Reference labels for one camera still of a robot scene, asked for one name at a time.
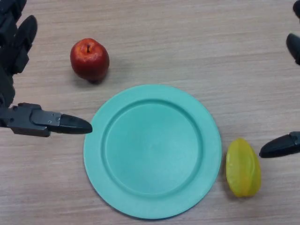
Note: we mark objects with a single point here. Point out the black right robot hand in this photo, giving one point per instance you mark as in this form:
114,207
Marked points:
281,146

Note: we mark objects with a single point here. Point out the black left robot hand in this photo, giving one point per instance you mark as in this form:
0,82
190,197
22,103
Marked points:
9,58

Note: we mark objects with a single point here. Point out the red apple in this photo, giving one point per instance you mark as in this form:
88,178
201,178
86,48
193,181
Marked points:
90,61

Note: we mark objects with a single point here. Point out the green round plate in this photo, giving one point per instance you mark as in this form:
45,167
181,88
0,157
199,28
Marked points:
152,152

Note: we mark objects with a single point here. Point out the yellow starfruit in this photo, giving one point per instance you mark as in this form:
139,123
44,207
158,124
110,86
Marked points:
243,168

